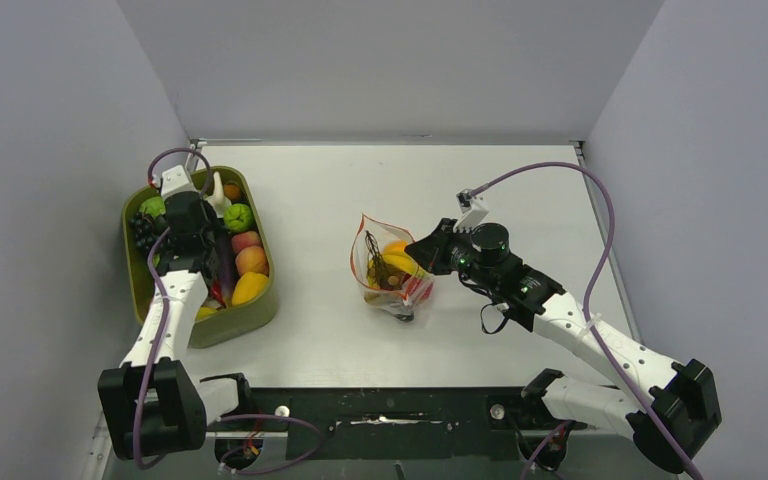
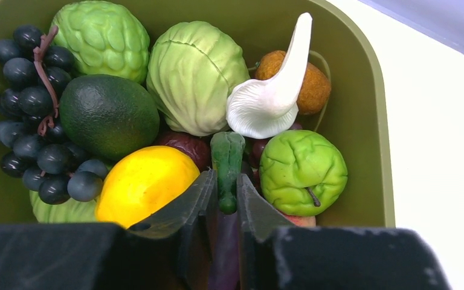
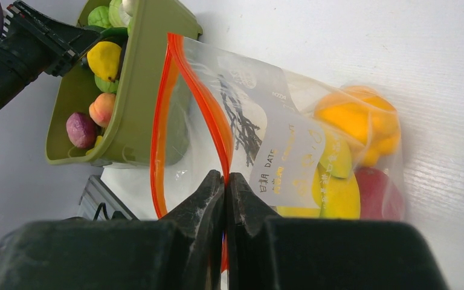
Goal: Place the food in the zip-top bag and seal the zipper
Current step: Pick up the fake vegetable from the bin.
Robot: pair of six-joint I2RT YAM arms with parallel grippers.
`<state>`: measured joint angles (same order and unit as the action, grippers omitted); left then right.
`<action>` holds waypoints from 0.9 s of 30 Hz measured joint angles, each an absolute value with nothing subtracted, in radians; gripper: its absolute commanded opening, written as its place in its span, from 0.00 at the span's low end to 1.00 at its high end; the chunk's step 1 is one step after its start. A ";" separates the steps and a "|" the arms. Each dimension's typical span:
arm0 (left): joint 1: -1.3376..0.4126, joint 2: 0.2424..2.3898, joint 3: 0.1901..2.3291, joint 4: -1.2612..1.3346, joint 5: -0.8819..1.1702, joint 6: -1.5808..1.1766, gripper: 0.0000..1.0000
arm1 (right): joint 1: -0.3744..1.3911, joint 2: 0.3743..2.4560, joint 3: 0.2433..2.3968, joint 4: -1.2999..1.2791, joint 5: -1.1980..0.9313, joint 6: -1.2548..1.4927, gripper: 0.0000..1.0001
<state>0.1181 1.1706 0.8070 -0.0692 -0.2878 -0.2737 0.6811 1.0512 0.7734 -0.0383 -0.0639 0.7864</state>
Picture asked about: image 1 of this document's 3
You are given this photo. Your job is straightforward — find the red toy chili pepper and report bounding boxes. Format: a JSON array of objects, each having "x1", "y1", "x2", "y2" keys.
[{"x1": 209, "y1": 280, "x2": 225, "y2": 306}]

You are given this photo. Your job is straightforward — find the clear zip bag orange zipper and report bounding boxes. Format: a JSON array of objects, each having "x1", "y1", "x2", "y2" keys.
[{"x1": 350, "y1": 214, "x2": 434, "y2": 323}]

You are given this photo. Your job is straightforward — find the small orange toy fruit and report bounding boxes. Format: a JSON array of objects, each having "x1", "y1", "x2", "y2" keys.
[{"x1": 223, "y1": 183, "x2": 244, "y2": 204}]

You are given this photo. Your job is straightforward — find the pink toy peach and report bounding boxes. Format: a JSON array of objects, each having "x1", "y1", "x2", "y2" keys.
[{"x1": 231, "y1": 230, "x2": 263, "y2": 255}]

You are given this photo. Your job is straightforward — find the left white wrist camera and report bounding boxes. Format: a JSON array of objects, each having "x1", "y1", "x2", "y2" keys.
[{"x1": 160, "y1": 165, "x2": 196, "y2": 200}]

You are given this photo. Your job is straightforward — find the peach toy fruit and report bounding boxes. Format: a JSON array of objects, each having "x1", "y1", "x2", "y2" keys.
[{"x1": 235, "y1": 245, "x2": 270, "y2": 276}]

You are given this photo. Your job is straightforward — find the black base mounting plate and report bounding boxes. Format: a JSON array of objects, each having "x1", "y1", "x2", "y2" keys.
[{"x1": 208, "y1": 387, "x2": 560, "y2": 461}]

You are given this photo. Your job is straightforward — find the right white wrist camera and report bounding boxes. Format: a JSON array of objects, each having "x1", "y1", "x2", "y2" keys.
[{"x1": 454, "y1": 190, "x2": 489, "y2": 233}]

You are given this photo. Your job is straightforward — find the white toy garlic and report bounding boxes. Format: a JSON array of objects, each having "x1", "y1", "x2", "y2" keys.
[{"x1": 206, "y1": 172, "x2": 233, "y2": 219}]

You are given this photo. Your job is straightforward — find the orange toy bell pepper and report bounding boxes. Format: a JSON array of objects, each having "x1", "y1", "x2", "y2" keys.
[{"x1": 381, "y1": 240, "x2": 409, "y2": 254}]

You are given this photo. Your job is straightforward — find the yellow toy lemon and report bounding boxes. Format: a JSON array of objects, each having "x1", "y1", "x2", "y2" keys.
[{"x1": 231, "y1": 271, "x2": 269, "y2": 307}]

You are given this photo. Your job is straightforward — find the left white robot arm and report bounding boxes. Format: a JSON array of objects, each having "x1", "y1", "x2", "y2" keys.
[{"x1": 97, "y1": 191, "x2": 247, "y2": 468}]

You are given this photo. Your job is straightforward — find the olive green food bin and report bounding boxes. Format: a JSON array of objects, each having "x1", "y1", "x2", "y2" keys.
[{"x1": 121, "y1": 166, "x2": 279, "y2": 348}]

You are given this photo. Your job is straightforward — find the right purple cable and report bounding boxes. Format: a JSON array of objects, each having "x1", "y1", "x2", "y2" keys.
[{"x1": 460, "y1": 162, "x2": 705, "y2": 480}]

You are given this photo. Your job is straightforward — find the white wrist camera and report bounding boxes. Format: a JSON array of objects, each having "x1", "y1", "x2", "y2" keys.
[
  {"x1": 454, "y1": 190, "x2": 489, "y2": 233},
  {"x1": 160, "y1": 165, "x2": 196, "y2": 200}
]

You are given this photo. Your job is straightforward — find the dark purple toy eggplant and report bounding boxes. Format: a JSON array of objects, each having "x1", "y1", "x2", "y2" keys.
[{"x1": 216, "y1": 232, "x2": 238, "y2": 306}]

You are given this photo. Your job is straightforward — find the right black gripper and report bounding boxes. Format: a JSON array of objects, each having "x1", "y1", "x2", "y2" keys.
[{"x1": 407, "y1": 218, "x2": 498, "y2": 292}]

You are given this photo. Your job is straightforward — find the red toy apple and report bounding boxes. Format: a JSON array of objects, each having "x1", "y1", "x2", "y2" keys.
[{"x1": 405, "y1": 274, "x2": 434, "y2": 304}]

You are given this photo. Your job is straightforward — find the black toy grapes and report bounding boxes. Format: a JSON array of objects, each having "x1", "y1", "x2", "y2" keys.
[{"x1": 128, "y1": 212, "x2": 157, "y2": 256}]

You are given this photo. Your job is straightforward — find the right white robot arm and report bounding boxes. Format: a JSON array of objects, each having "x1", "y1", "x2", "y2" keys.
[{"x1": 405, "y1": 218, "x2": 722, "y2": 474}]

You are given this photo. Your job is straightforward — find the yellow toy banana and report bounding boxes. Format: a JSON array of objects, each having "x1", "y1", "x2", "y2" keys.
[{"x1": 383, "y1": 252, "x2": 425, "y2": 289}]

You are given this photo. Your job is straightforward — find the green toy cabbage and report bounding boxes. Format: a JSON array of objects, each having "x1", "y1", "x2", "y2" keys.
[{"x1": 138, "y1": 196, "x2": 166, "y2": 219}]

